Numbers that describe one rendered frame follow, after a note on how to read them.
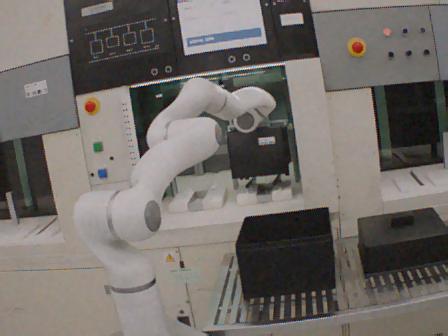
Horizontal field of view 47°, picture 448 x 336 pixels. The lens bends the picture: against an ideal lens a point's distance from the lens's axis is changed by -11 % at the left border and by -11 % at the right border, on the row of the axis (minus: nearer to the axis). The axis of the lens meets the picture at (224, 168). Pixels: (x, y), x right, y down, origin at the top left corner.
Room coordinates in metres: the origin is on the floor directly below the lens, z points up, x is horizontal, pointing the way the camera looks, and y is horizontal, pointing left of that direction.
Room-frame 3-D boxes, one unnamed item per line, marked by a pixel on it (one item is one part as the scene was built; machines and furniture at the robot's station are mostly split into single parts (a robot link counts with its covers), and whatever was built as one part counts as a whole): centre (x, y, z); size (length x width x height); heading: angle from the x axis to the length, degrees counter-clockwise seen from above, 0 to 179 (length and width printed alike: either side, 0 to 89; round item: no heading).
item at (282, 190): (2.22, -0.15, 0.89); 0.22 x 0.21 x 0.04; 172
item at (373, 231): (1.61, -0.53, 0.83); 0.29 x 0.29 x 0.13; 81
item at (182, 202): (2.26, 0.12, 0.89); 0.22 x 0.21 x 0.04; 172
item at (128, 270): (1.30, 0.29, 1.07); 0.19 x 0.12 x 0.24; 63
